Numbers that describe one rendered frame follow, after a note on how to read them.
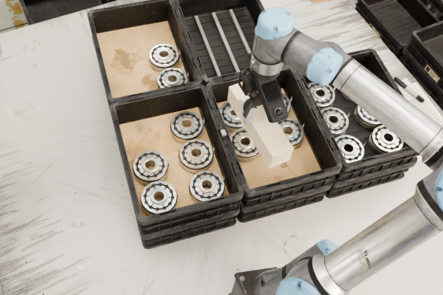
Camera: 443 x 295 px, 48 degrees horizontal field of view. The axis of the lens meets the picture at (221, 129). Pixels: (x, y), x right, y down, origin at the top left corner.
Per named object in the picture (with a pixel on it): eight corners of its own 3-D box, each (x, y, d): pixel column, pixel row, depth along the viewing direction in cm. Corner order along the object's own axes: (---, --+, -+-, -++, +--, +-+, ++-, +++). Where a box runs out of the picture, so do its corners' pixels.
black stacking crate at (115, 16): (202, 105, 167) (203, 83, 158) (113, 124, 161) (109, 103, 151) (172, 20, 187) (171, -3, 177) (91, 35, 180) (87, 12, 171)
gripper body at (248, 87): (262, 76, 130) (269, 45, 119) (279, 101, 126) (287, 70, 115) (236, 86, 127) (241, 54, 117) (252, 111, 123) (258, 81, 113)
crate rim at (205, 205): (245, 198, 139) (246, 195, 137) (138, 227, 133) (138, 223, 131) (204, 87, 159) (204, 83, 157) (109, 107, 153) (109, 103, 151)
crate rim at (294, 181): (342, 172, 146) (344, 168, 144) (245, 198, 139) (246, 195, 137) (291, 68, 166) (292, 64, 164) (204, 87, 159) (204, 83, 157)
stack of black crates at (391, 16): (430, 59, 275) (448, 29, 256) (386, 76, 266) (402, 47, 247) (386, 10, 293) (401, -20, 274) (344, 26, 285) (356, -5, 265)
